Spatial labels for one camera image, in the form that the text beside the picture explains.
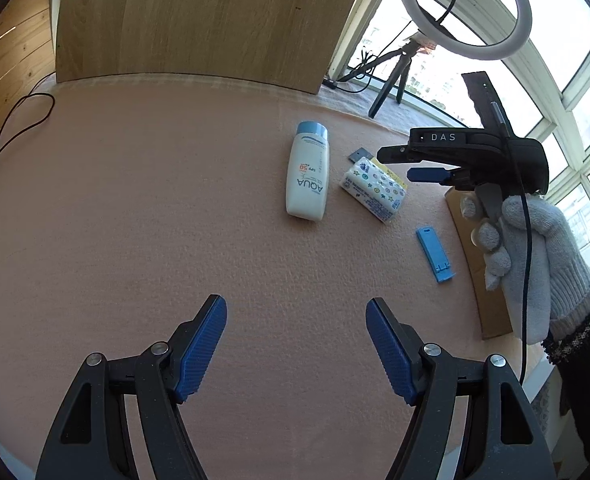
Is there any patterned tissue pack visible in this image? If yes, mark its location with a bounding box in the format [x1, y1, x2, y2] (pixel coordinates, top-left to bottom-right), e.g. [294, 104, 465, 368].
[341, 157, 408, 223]

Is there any yellow black notebook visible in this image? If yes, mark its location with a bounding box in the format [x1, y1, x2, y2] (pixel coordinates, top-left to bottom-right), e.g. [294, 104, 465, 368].
[348, 148, 408, 190]

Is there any blue phone stand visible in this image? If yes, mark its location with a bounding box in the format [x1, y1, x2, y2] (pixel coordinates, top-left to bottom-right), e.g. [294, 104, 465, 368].
[415, 226, 455, 283]

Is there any white aqua sunscreen bottle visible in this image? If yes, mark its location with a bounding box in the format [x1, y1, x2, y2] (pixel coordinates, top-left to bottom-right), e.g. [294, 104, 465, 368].
[285, 122, 330, 222]

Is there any black tripod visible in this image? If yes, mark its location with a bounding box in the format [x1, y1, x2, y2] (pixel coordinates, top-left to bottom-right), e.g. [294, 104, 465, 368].
[336, 32, 436, 119]

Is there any cardboard box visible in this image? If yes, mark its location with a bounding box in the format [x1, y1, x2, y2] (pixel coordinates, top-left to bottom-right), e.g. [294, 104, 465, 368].
[444, 188, 512, 339]

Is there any light wooden board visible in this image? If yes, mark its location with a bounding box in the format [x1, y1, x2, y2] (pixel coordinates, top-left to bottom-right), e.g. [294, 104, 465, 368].
[56, 0, 355, 93]

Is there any pine wood headboard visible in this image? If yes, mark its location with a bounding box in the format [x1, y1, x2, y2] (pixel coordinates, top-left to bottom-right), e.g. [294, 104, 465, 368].
[0, 0, 54, 126]

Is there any black camera box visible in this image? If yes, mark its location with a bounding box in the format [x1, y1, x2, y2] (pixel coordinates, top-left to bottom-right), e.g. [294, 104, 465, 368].
[462, 72, 515, 138]

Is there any ring light cable remote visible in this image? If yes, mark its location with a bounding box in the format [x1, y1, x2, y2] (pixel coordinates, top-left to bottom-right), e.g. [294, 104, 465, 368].
[322, 77, 337, 89]

